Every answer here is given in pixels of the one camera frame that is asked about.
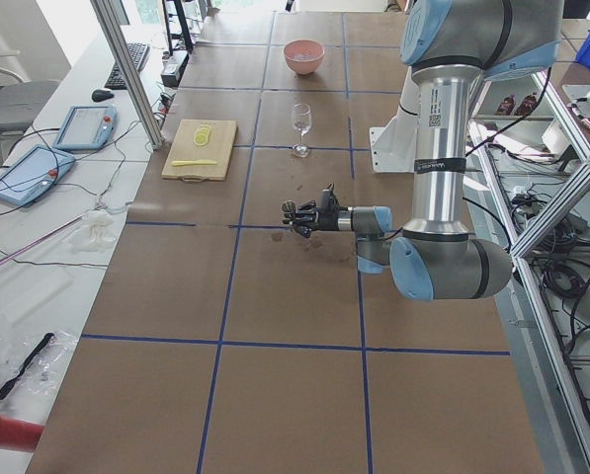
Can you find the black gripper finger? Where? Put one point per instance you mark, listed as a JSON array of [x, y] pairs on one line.
[[306, 210], [303, 230]]

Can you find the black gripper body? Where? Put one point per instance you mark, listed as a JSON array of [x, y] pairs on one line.
[[327, 220]]

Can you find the steel double jigger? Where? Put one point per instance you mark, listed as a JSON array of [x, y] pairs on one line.
[[289, 206]]

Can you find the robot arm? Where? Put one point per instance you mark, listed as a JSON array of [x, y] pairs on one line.
[[450, 49]]

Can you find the clear wine glass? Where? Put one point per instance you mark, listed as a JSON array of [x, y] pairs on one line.
[[301, 121]]

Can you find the clear ice cubes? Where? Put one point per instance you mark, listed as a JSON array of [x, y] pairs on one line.
[[305, 56]]

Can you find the bamboo cutting board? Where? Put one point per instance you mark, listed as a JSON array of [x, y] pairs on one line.
[[219, 148]]

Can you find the yellow plastic knife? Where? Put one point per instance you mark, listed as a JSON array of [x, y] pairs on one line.
[[198, 162]]

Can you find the brown paper table cover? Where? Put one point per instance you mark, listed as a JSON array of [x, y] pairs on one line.
[[220, 342]]

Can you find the pink bowl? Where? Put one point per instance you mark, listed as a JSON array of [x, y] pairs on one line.
[[300, 45]]

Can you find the black box device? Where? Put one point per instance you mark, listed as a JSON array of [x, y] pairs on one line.
[[174, 67]]

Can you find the white cloth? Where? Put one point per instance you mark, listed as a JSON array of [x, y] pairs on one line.
[[95, 234]]

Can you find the blue teach pendant far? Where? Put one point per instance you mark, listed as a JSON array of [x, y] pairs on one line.
[[86, 128]]

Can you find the blue teach pendant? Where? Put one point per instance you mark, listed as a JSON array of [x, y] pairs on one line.
[[34, 174], [86, 128]]

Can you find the black computer mouse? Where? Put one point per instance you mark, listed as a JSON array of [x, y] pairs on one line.
[[101, 95]]

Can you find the blue teach pendant near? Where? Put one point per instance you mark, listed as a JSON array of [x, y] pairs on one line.
[[34, 174]]

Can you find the grey office chair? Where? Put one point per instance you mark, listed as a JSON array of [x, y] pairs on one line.
[[20, 103]]

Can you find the clear plastic bag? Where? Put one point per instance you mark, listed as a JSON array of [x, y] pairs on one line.
[[35, 362]]

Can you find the red cylinder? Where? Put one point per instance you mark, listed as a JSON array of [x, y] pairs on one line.
[[19, 435]]

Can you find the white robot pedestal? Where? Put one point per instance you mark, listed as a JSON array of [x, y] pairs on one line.
[[393, 147]]

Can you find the aluminium frame post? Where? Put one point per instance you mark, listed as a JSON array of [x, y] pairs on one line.
[[109, 23]]

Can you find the steel rod green handle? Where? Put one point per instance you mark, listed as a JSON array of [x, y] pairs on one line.
[[101, 206]]

